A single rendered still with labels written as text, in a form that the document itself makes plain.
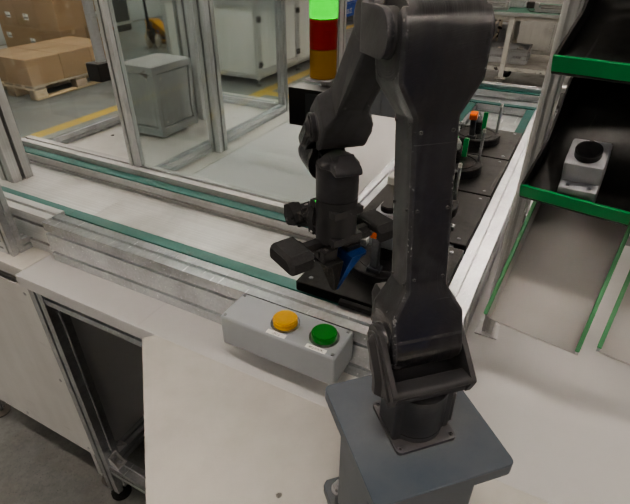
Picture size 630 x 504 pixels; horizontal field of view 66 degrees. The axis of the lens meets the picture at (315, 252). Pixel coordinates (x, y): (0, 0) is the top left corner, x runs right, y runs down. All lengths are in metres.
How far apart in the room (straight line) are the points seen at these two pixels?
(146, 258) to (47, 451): 1.15
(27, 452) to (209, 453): 1.33
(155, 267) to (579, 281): 0.73
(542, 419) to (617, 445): 0.10
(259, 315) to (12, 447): 1.42
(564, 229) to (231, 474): 0.60
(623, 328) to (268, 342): 0.51
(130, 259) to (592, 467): 0.85
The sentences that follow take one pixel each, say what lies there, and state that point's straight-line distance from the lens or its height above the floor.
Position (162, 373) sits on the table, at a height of 0.86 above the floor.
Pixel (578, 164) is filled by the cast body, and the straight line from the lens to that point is 0.67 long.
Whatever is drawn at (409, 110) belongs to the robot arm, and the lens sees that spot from 0.38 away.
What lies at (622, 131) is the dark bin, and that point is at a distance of 0.81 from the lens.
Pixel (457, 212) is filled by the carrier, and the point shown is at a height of 0.97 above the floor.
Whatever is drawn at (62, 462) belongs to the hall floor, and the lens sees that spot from 1.97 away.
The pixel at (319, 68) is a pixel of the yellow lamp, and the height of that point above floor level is 1.28.
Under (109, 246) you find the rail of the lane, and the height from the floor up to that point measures 0.96.
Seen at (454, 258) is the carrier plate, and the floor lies 0.97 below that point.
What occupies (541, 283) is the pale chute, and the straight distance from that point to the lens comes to 0.80.
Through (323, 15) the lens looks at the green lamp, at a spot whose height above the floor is 1.37.
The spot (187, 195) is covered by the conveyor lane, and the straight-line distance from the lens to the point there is 1.24.
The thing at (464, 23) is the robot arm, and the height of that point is 1.43.
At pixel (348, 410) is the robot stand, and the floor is 1.06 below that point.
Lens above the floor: 1.48
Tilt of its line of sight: 33 degrees down
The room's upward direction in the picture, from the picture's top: straight up
